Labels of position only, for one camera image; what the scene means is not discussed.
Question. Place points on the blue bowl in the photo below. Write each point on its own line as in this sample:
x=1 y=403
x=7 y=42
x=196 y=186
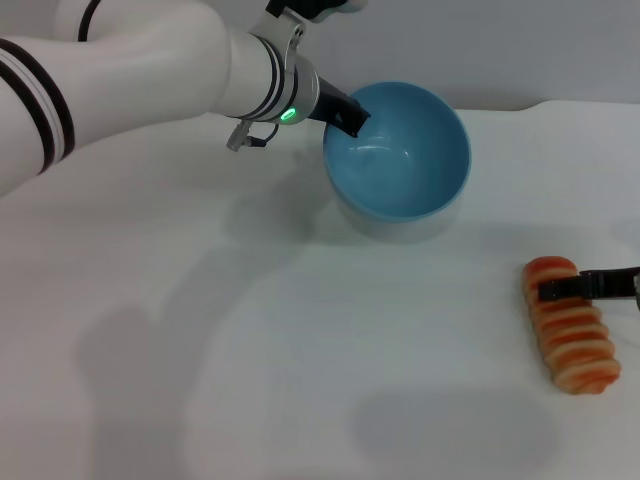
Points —
x=400 y=185

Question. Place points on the black silver wrist camera box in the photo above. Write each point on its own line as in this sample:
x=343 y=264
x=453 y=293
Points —
x=310 y=7

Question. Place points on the silver camera mount bracket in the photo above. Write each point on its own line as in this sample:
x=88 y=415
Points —
x=282 y=30

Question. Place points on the orange striped toy bread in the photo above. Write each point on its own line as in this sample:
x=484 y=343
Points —
x=575 y=345

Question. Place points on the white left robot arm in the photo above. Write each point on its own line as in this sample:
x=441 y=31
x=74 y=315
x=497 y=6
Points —
x=150 y=65

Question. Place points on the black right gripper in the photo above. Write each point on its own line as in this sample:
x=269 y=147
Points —
x=617 y=285

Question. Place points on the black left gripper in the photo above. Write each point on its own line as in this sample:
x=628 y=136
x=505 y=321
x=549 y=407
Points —
x=330 y=102

